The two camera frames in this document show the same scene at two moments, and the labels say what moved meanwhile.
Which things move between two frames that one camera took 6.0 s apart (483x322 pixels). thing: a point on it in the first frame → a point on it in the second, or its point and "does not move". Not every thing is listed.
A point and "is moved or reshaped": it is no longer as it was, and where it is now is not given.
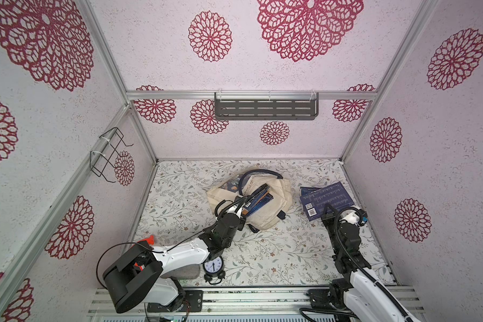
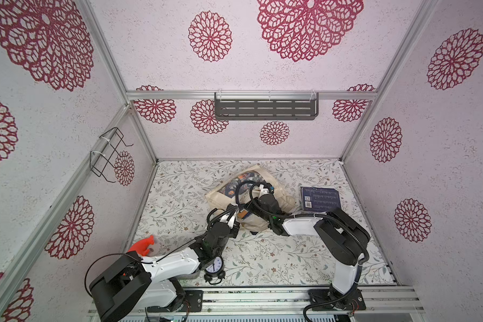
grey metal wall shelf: [266, 105] does not move
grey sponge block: [186, 272] does not move
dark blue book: [335, 194] is moved or reshaped
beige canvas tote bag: [243, 185] is moved or reshaped
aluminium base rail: [221, 301] does not move
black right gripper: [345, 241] → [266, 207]
